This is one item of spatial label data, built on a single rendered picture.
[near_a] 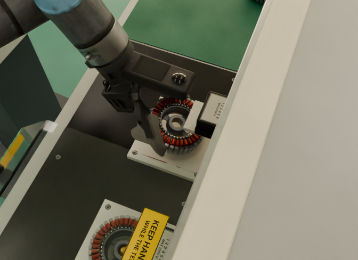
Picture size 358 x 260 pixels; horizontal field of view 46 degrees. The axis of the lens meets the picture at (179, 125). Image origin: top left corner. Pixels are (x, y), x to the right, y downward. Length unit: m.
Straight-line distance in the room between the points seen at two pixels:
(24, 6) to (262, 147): 0.54
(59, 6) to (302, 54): 0.41
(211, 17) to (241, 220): 0.89
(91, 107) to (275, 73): 0.68
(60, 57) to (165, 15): 1.03
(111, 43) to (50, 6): 0.10
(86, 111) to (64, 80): 1.05
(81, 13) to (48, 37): 1.50
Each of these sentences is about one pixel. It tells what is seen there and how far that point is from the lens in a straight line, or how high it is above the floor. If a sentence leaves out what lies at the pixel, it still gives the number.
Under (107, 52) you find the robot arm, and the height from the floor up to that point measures 1.02.
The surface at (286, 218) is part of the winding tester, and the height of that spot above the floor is 1.32.
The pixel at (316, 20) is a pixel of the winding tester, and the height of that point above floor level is 1.32.
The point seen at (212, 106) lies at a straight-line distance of 0.69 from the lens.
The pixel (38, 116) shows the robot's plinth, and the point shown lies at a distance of 1.45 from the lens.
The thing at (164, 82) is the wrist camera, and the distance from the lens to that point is 0.66.
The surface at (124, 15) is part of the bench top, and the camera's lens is 1.07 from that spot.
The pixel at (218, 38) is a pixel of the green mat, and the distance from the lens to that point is 1.01.
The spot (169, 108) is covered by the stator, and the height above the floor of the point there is 0.84.
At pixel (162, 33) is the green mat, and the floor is 0.75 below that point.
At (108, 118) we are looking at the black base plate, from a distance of 0.86.
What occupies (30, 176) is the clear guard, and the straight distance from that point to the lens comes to 0.50.
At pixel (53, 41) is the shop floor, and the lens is 2.09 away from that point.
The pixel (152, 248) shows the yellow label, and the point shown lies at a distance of 0.45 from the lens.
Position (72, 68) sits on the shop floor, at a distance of 1.96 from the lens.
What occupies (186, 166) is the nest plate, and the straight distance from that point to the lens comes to 0.79.
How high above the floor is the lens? 1.50
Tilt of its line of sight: 60 degrees down
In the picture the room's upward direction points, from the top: straight up
